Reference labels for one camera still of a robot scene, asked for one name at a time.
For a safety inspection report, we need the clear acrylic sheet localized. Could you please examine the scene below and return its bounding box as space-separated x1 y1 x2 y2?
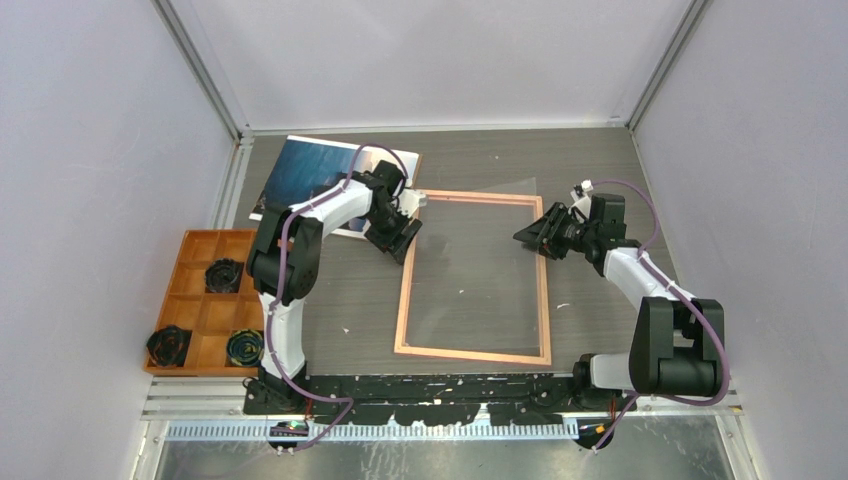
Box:
406 179 539 356

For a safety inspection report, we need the landscape photo print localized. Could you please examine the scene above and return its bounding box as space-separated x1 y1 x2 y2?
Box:
249 135 421 221

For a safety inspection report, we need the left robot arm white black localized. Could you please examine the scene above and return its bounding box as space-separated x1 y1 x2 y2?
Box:
246 161 427 414

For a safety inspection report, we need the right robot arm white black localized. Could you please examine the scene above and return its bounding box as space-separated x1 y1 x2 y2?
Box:
513 193 729 411

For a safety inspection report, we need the aluminium rail front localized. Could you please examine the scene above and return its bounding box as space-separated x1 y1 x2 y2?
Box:
141 374 744 420

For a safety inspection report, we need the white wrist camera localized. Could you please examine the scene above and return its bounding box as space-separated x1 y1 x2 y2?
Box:
570 180 594 217
397 189 428 218

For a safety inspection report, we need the black yellow coiled cable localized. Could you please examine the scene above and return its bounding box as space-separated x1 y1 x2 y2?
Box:
225 328 265 369

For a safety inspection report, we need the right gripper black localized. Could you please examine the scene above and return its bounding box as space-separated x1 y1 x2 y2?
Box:
514 202 597 261

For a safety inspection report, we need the pink wooden picture frame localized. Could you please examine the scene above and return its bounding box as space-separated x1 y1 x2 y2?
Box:
394 189 552 366

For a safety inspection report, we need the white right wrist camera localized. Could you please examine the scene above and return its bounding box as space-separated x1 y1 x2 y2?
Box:
570 180 594 217

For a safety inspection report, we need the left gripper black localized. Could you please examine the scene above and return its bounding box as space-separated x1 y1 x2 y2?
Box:
367 204 423 265

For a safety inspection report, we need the orange compartment tray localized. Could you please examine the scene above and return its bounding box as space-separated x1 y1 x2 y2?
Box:
143 229 264 377

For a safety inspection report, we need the black coiled cable upper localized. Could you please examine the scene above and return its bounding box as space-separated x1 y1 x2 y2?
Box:
203 257 246 295

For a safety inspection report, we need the black coiled cable bottom-left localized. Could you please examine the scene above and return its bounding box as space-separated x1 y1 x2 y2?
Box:
146 324 193 370

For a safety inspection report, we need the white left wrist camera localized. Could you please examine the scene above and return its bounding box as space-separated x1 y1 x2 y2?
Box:
397 189 428 218

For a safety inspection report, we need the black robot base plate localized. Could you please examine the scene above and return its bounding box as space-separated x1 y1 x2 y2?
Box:
242 373 628 426

